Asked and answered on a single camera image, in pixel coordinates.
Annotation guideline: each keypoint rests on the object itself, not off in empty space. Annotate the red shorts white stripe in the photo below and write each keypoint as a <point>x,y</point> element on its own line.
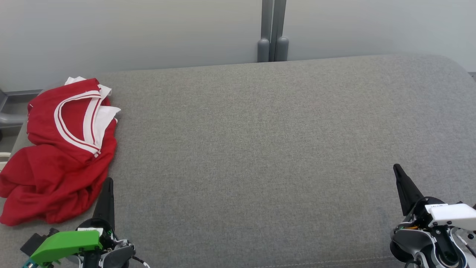
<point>48,186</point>

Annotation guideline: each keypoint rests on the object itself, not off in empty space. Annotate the red jersey white trim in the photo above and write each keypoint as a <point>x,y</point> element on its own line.
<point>74,111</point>

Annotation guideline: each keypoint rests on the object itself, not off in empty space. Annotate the beige curved floor object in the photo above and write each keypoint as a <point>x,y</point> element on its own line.
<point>4,158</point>

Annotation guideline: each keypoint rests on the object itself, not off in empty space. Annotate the dark grey partition rail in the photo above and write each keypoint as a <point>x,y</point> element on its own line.
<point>22,93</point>

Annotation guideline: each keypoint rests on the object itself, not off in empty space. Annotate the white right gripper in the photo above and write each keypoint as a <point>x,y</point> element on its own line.
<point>455,216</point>

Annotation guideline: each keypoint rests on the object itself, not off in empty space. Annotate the grey floor tube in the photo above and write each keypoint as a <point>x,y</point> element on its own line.
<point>11,120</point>

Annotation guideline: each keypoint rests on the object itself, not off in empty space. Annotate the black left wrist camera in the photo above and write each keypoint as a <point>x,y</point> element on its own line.
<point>33,240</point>

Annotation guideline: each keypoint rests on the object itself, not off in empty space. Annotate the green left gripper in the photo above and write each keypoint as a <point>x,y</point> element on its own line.
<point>63,243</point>

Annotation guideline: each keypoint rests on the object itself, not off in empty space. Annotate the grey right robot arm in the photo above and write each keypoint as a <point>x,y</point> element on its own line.
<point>412,242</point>

